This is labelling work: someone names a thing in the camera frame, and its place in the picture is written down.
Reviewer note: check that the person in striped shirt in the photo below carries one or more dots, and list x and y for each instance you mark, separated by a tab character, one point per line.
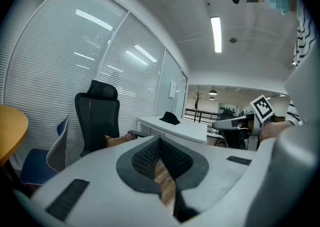
303	33

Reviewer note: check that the black mesh office chair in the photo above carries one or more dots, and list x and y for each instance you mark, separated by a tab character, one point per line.
96	121

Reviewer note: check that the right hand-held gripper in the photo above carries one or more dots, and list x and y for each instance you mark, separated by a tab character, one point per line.
262	108

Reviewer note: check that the dark pendant lamp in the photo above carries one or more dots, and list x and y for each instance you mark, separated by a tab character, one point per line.
211	98
212	92

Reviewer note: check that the long ceiling light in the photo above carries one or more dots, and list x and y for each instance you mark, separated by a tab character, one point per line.
216	34

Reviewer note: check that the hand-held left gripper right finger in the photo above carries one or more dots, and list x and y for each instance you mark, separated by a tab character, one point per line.
220	171

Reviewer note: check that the black cloth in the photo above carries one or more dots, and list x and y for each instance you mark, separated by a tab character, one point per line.
170	119

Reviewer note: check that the blue bag with white trim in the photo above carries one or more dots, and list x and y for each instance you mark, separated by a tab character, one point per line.
37	166

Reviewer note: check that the black metal railing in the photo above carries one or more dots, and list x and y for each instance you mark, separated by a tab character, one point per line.
200	114

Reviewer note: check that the person's right forearm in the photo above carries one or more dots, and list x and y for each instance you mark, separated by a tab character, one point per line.
273	129

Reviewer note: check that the white desk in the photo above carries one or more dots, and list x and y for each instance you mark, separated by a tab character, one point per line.
182	129

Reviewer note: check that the round ceiling smoke detector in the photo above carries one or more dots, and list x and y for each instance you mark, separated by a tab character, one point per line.
233	40

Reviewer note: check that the white paper notice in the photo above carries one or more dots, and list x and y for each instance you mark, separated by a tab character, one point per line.
172	89

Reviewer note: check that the dark tree-shaped coat stand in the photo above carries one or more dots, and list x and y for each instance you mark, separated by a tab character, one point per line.
197	101

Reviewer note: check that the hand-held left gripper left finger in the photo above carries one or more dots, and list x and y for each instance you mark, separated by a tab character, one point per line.
100	196

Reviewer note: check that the round yellow table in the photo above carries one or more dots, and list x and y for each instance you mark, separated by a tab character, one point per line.
11	131

